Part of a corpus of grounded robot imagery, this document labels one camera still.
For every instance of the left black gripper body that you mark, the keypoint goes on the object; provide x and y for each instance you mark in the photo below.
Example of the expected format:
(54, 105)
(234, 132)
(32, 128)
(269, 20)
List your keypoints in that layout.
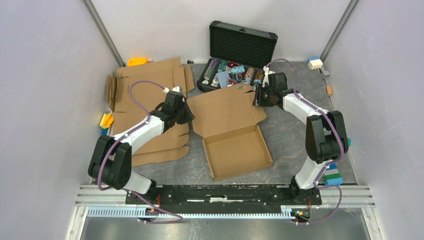
(183, 115)

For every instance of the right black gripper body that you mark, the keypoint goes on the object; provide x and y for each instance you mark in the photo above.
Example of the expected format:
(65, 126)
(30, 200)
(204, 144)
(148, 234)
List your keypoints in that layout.
(266, 101)

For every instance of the brown cardboard box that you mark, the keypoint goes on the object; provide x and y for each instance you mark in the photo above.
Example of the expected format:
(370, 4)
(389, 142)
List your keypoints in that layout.
(227, 121)

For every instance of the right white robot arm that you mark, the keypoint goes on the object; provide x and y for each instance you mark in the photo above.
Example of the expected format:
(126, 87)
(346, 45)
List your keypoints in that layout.
(325, 132)

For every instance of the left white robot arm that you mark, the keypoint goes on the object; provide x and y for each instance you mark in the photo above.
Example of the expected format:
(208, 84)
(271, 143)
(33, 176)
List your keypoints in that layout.
(111, 161)

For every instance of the black poker chip case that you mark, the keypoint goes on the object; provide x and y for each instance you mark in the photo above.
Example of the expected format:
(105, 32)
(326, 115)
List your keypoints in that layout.
(234, 45)

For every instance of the flat cardboard sheet stack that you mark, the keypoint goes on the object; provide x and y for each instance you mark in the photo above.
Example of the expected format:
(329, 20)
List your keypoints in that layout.
(143, 83)

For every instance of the blue white toy block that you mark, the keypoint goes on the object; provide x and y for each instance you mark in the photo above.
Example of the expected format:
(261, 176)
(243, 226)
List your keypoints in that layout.
(314, 63)

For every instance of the small grey block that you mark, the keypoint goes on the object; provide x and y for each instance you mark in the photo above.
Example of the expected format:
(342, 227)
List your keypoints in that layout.
(324, 73)

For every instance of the small orange wooden block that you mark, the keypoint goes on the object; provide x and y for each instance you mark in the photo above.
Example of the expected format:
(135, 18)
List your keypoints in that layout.
(329, 91)

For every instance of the yellow plastic toy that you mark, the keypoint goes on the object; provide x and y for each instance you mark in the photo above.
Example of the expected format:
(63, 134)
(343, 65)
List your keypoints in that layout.
(136, 61)

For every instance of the yellow orange toy block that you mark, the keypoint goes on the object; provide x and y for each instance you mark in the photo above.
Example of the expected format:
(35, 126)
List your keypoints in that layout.
(106, 121)

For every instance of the small blue block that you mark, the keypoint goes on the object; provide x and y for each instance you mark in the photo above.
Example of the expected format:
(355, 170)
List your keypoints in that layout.
(104, 132)

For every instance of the blue white green block stack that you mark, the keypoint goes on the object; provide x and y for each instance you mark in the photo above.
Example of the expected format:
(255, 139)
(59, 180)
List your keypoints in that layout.
(332, 176)

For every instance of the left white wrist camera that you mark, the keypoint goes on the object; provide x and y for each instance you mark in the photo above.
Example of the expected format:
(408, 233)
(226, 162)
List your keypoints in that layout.
(174, 90)

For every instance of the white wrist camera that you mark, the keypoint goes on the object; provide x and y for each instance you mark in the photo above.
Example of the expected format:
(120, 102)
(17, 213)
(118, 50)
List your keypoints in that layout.
(174, 90)
(267, 72)

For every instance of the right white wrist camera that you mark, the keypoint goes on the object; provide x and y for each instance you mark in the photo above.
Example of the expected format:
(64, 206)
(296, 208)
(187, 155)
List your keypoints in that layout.
(267, 72)

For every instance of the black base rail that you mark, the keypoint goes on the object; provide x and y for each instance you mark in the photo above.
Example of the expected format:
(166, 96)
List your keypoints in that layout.
(230, 198)

